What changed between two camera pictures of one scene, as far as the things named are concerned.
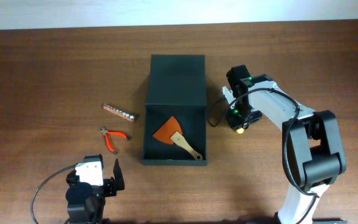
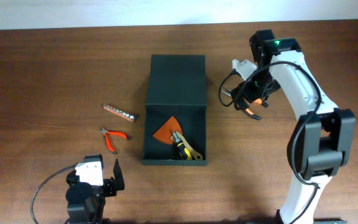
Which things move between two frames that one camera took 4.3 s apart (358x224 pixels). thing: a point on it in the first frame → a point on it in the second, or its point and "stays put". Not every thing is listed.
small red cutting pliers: [107, 132] stays put
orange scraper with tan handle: [169, 132] stays put
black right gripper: [234, 122] → [250, 95]
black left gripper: [109, 182] stays put
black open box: [176, 88] stays put
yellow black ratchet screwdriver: [240, 130] → [184, 152]
